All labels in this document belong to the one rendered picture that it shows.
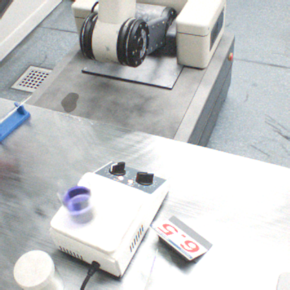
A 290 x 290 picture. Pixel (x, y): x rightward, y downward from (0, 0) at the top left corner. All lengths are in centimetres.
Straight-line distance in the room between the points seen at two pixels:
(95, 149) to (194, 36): 82
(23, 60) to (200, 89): 130
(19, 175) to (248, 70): 163
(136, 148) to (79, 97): 78
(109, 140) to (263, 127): 119
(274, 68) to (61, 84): 118
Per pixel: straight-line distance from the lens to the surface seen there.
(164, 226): 70
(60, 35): 269
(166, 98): 153
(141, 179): 72
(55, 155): 87
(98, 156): 84
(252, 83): 218
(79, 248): 66
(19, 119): 97
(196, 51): 160
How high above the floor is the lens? 138
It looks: 48 degrees down
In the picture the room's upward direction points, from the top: 7 degrees counter-clockwise
